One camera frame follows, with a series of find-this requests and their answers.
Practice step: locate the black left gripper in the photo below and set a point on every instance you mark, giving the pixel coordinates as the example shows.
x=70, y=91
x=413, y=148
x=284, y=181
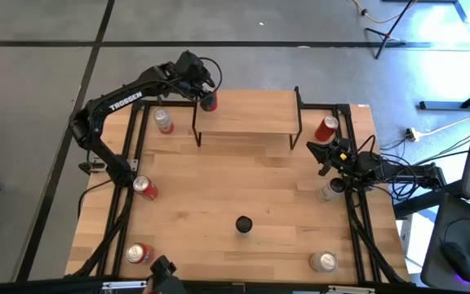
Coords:
x=192, y=73

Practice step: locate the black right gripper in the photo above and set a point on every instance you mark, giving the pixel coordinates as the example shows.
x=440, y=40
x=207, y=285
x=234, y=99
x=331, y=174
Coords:
x=343, y=157

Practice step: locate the red cola can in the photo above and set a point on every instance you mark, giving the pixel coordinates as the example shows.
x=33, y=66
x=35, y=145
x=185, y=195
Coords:
x=214, y=104

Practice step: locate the silver and pink beverage can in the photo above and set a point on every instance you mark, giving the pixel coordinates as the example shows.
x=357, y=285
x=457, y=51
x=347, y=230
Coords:
x=324, y=262

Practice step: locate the red strawberry soda can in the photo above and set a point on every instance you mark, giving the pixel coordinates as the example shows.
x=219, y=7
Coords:
x=147, y=190

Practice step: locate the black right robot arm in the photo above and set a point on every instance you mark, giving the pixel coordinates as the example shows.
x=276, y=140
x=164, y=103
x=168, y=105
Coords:
x=398, y=169

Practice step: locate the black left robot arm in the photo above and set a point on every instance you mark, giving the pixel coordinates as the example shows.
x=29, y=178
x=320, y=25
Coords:
x=125, y=102

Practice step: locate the red beverage can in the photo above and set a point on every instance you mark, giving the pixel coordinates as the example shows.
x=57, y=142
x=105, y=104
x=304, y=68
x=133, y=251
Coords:
x=324, y=130
x=142, y=254

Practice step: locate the wooden shelf with black legs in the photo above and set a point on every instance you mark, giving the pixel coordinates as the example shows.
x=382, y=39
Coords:
x=247, y=112

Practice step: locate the white power strip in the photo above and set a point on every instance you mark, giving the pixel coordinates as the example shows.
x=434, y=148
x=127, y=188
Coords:
x=412, y=134

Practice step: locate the grey desk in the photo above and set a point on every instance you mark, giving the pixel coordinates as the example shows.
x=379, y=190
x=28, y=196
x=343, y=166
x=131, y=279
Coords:
x=435, y=245

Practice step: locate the black desk foot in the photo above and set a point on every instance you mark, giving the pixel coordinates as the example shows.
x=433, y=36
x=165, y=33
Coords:
x=455, y=104

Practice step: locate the black tripod stand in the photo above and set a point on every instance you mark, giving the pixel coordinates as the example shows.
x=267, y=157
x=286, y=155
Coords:
x=390, y=30

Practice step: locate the black computer mouse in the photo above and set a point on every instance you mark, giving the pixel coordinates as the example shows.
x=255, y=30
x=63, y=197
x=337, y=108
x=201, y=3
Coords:
x=459, y=261

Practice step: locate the black device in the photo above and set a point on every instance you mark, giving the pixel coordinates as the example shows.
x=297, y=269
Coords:
x=165, y=273

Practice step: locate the grey metal bracket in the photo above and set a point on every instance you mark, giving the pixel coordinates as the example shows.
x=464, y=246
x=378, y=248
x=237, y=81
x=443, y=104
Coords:
x=92, y=166

